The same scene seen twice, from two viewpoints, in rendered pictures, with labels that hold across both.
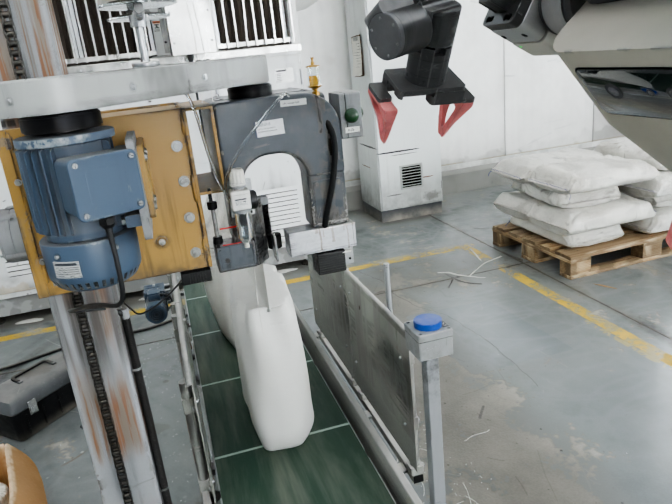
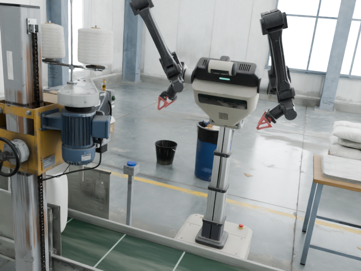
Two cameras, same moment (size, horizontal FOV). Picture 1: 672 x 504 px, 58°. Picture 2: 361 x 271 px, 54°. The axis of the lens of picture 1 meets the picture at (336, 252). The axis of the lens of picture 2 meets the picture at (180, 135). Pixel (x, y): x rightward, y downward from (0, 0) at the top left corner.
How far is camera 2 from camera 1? 149 cm
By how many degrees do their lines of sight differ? 54
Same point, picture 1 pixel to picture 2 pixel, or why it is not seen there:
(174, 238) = not seen: hidden behind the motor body
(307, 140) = (104, 106)
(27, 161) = (80, 121)
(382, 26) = (178, 85)
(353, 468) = (92, 229)
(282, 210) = not seen: outside the picture
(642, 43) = (219, 92)
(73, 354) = (32, 200)
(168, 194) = not seen: hidden behind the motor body
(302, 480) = (79, 239)
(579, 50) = (202, 91)
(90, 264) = (92, 154)
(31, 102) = (92, 101)
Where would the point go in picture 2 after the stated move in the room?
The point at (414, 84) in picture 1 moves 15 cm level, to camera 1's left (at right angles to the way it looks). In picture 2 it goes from (171, 95) to (154, 99)
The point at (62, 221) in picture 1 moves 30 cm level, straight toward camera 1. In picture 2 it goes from (86, 140) to (150, 150)
